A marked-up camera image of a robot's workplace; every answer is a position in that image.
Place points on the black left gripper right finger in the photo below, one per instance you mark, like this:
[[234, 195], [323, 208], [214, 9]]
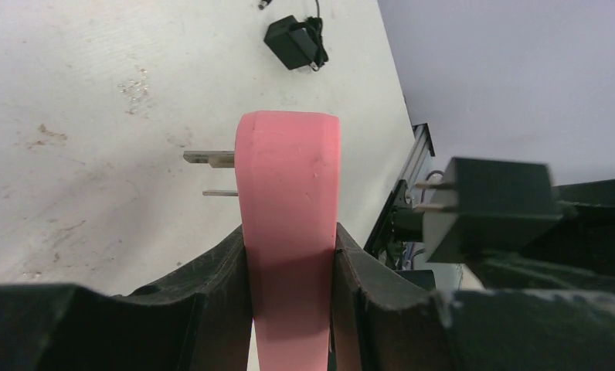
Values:
[[380, 321]]

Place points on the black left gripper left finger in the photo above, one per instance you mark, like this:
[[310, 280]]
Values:
[[198, 317]]

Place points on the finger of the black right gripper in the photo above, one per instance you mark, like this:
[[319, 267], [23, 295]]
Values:
[[509, 271], [589, 214]]

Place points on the black power adapter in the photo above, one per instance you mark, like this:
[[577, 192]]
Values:
[[480, 206]]

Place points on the pink triangular power strip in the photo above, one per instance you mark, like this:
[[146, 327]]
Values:
[[287, 167]]

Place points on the black TP-Link adapter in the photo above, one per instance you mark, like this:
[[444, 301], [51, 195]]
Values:
[[289, 41]]

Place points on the aluminium frame rail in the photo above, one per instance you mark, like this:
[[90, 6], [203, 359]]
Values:
[[399, 226]]

